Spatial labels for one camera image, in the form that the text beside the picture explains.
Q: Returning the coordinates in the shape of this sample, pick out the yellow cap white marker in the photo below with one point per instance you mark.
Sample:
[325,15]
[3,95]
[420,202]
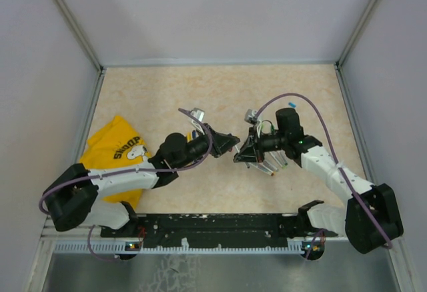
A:
[271,166]

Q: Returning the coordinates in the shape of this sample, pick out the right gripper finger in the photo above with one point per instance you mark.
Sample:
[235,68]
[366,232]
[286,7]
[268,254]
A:
[246,151]
[245,159]

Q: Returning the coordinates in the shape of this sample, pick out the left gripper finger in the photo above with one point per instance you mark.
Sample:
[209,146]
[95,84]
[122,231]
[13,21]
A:
[217,136]
[225,144]

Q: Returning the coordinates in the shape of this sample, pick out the yellow snoopy t-shirt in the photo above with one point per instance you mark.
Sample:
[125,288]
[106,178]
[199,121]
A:
[115,145]

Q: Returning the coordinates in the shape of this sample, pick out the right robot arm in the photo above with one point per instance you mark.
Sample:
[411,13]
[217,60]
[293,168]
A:
[370,217]

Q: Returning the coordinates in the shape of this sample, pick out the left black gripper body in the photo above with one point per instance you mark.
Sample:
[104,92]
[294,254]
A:
[214,141]

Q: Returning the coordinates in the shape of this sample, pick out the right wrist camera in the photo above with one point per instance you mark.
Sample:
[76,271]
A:
[251,117]

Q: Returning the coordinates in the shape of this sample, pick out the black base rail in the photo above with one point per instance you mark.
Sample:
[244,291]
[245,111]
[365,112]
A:
[258,230]

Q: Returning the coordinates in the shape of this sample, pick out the light green cap marker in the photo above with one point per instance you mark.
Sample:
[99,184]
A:
[283,159]

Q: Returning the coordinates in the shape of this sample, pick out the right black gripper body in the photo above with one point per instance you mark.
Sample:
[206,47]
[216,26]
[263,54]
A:
[258,147]

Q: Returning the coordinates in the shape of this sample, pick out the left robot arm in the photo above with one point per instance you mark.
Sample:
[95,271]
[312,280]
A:
[77,195]

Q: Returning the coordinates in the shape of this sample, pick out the grey cap marker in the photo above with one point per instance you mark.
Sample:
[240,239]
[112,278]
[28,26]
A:
[275,163]

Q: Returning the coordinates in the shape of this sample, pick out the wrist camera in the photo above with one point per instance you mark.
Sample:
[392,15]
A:
[197,115]
[251,117]

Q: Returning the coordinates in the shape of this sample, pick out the magenta cap marker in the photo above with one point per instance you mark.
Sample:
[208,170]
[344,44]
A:
[264,169]

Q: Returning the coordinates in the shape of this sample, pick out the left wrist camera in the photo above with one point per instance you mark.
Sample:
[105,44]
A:
[197,115]

